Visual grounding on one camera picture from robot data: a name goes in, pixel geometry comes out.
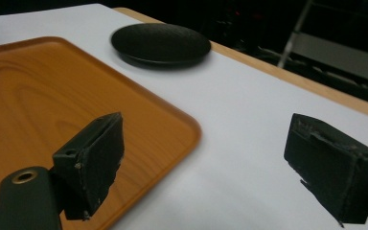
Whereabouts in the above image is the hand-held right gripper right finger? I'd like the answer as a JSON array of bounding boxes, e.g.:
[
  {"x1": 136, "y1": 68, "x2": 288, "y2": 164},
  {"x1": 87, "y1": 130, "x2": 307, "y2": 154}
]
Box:
[{"x1": 283, "y1": 112, "x2": 368, "y2": 228}]

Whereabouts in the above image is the black round plate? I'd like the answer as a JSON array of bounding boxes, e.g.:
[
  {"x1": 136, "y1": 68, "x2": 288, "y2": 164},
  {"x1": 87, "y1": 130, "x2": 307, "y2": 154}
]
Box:
[{"x1": 110, "y1": 22, "x2": 213, "y2": 69}]

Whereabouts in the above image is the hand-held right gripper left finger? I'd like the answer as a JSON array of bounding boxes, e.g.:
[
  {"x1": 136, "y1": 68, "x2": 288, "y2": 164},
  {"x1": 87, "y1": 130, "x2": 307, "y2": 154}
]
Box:
[{"x1": 52, "y1": 111, "x2": 125, "y2": 221}]

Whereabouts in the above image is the wooden tray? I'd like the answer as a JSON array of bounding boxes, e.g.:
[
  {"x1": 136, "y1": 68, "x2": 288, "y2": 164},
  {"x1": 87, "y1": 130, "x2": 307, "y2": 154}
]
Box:
[{"x1": 0, "y1": 35, "x2": 203, "y2": 230}]

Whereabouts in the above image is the metal stand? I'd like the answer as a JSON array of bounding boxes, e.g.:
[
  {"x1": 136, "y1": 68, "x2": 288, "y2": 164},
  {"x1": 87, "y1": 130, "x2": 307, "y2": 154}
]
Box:
[{"x1": 276, "y1": 0, "x2": 368, "y2": 87}]

